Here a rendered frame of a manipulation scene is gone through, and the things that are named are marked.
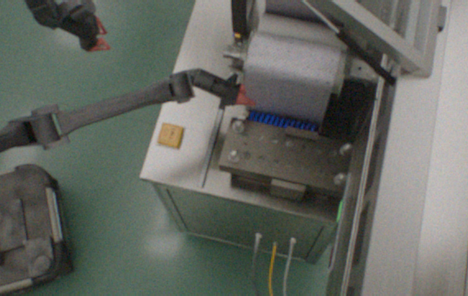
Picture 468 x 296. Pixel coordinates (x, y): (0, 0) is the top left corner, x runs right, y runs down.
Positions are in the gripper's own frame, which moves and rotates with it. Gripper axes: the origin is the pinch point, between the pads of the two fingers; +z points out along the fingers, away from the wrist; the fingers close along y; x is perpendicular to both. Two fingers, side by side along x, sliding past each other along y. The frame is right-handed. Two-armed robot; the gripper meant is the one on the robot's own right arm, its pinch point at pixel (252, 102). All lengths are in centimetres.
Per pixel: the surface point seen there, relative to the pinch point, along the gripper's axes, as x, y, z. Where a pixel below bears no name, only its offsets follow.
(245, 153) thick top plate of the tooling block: -3.6, 14.6, 3.2
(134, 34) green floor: -134, -74, -20
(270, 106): 3.0, 0.3, 4.4
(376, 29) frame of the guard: 72, 13, -12
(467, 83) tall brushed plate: 56, 1, 26
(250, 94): 4.9, 0.3, -3.6
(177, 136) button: -24.3, 10.2, -12.6
